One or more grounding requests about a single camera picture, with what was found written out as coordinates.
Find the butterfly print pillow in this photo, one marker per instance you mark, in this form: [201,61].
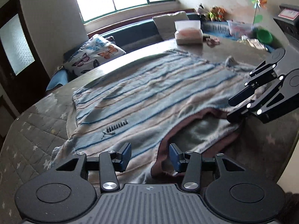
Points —
[95,52]

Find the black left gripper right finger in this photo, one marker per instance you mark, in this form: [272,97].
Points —
[176,157]

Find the green yellow plush toy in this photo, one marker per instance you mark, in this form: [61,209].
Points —
[213,13]

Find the clear plastic storage box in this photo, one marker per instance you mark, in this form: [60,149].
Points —
[238,29]

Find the crumpled patterned cloth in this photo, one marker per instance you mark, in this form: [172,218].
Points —
[254,43]

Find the grey square cushion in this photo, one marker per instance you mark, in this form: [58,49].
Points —
[166,23]

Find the pink tissue pack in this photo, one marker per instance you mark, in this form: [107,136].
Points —
[188,32]

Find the orange plush toy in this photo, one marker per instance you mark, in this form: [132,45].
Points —
[221,14]

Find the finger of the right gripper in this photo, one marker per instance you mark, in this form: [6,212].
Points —
[238,115]
[241,96]

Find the grey quilted star table cover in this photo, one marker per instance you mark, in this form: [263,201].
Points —
[28,146]

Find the pink small toy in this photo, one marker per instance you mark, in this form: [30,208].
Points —
[211,42]

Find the green plastic bowl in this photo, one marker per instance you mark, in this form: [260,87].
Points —
[264,36]

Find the colourful paper pinwheel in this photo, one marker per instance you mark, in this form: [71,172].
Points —
[257,5]

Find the dark wooden door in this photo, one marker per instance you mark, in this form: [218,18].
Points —
[23,75]

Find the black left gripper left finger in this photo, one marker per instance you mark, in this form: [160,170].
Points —
[123,157]

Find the black white plush toy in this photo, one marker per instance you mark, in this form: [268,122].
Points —
[201,12]

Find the blue striped knit sweater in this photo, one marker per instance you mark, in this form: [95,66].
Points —
[148,102]

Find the blue covered sofa bench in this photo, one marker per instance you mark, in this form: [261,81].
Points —
[138,35]

